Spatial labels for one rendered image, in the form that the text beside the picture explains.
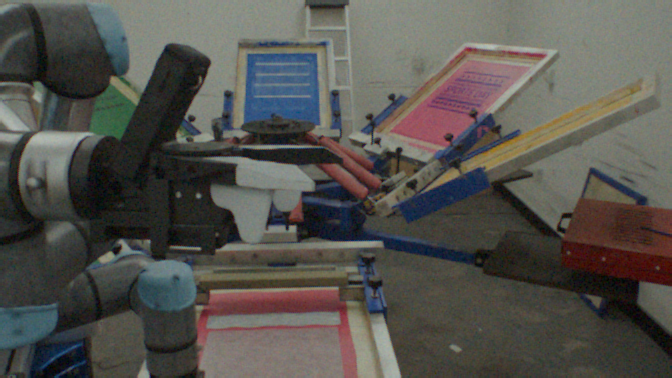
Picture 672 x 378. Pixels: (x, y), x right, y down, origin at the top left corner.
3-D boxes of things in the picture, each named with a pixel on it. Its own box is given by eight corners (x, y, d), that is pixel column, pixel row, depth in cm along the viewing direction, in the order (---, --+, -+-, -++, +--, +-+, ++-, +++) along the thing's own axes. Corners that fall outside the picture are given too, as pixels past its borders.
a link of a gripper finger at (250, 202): (315, 253, 43) (233, 229, 49) (317, 167, 42) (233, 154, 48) (281, 262, 40) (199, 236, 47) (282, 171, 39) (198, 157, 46)
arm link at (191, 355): (150, 327, 93) (206, 325, 93) (153, 354, 94) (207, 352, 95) (138, 355, 86) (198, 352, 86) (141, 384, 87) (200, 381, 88)
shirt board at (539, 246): (638, 272, 220) (641, 250, 217) (634, 323, 185) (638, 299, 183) (304, 214, 277) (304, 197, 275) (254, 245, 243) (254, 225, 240)
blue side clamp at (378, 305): (386, 329, 168) (387, 306, 165) (368, 330, 167) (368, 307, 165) (372, 280, 196) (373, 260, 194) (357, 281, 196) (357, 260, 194)
